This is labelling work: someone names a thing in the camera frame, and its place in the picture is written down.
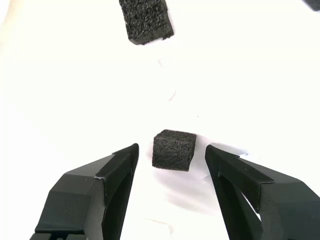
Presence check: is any black foam cube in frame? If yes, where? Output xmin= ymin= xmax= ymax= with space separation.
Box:
xmin=118 ymin=0 xmax=175 ymax=46
xmin=151 ymin=129 xmax=198 ymax=173

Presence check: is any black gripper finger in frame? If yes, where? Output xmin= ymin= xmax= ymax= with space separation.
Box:
xmin=28 ymin=142 xmax=140 ymax=240
xmin=204 ymin=144 xmax=320 ymax=240

